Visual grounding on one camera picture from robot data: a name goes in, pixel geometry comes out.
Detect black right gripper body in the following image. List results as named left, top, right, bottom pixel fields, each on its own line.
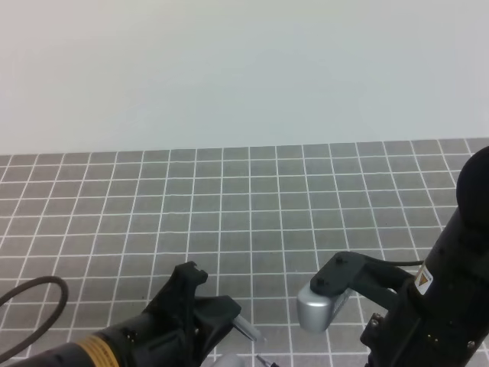
left=361, top=267, right=488, bottom=366

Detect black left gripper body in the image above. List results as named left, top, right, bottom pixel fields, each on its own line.
left=95, top=301, right=214, bottom=366

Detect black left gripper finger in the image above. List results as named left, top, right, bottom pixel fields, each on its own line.
left=194, top=295, right=241, bottom=344
left=147, top=261, right=208, bottom=325

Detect black pen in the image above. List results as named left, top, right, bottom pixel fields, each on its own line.
left=256, top=354, right=280, bottom=367

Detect clear black pen cap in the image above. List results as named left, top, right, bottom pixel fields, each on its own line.
left=232, top=315, right=264, bottom=343

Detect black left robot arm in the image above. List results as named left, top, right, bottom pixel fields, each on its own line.
left=17, top=261, right=241, bottom=366

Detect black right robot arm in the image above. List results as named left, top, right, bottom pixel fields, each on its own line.
left=361, top=148, right=488, bottom=366

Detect grey grid tablecloth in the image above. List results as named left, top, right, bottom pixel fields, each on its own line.
left=1, top=138, right=488, bottom=366

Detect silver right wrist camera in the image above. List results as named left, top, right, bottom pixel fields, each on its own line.
left=296, top=251, right=413, bottom=333

